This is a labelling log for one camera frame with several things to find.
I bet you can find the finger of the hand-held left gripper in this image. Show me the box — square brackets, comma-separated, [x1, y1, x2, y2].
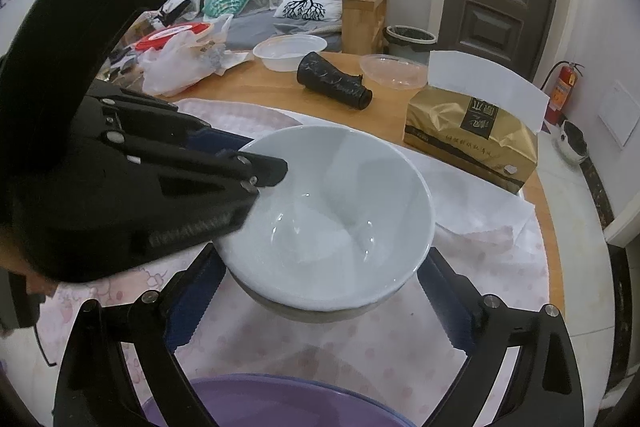
[87, 87, 255, 156]
[102, 131, 290, 194]

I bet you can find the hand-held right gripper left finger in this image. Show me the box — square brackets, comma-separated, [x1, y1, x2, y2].
[54, 246, 227, 427]

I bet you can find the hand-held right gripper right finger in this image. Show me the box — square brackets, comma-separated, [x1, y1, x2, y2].
[416, 246, 586, 427]

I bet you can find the white ceramic bowl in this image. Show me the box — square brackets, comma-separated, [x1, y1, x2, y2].
[212, 124, 435, 312]
[245, 277, 418, 324]

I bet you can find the purple plate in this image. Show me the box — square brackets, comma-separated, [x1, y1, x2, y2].
[141, 373, 401, 427]

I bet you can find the person's left forearm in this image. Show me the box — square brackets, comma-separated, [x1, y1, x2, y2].
[0, 227, 58, 338]

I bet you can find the white plastic bag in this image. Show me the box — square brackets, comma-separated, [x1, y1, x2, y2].
[137, 14, 236, 96]

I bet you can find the pink dotted tablecloth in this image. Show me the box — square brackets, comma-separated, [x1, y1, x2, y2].
[0, 99, 546, 427]

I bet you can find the white plastic bowl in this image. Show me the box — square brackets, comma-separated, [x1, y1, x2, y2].
[252, 34, 328, 72]

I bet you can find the black rolled bag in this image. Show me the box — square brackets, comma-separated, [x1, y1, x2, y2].
[296, 52, 373, 110]

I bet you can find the red lidded container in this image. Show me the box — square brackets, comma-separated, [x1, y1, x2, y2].
[132, 21, 216, 52]

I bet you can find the clear plastic lid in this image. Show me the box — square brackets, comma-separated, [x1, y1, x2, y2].
[360, 53, 431, 91]

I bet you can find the gold tissue pack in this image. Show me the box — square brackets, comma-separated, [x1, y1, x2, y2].
[404, 50, 548, 195]

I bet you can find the wooden side table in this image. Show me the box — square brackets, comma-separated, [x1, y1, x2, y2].
[341, 0, 390, 55]

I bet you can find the grey trash bin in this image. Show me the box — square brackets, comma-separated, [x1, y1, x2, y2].
[384, 25, 437, 58]

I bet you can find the silver round appliance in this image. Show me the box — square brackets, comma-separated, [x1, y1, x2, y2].
[556, 119, 592, 165]

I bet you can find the red fire extinguisher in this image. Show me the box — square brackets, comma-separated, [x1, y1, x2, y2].
[537, 61, 585, 126]

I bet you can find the white wall panel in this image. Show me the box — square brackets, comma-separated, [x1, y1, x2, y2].
[597, 80, 640, 148]

